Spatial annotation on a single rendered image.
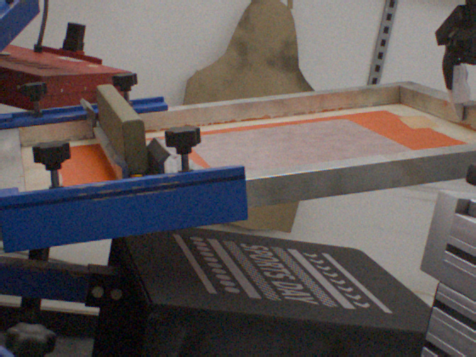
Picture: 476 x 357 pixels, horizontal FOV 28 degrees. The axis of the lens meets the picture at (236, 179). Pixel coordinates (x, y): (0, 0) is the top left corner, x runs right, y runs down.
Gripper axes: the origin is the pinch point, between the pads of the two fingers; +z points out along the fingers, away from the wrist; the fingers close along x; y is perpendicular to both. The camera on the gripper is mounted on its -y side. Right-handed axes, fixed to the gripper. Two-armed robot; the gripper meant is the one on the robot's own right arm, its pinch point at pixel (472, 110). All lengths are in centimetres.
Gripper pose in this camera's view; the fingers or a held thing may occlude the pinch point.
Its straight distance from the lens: 160.5
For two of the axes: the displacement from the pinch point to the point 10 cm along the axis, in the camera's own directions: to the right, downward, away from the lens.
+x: 9.7, -1.2, 2.2
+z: 0.7, 9.7, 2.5
